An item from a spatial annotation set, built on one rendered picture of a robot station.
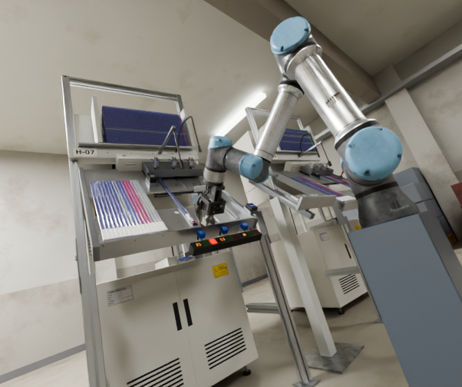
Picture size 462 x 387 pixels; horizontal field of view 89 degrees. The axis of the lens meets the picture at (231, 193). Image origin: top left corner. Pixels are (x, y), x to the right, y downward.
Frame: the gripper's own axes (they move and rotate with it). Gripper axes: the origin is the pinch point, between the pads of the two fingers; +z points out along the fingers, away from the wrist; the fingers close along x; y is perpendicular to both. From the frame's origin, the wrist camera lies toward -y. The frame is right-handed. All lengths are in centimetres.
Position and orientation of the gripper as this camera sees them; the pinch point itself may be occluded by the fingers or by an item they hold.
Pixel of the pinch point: (202, 224)
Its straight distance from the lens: 95.3
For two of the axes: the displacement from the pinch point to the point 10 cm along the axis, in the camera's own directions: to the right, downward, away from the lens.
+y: 5.3, 4.4, -7.2
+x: 8.2, -0.7, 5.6
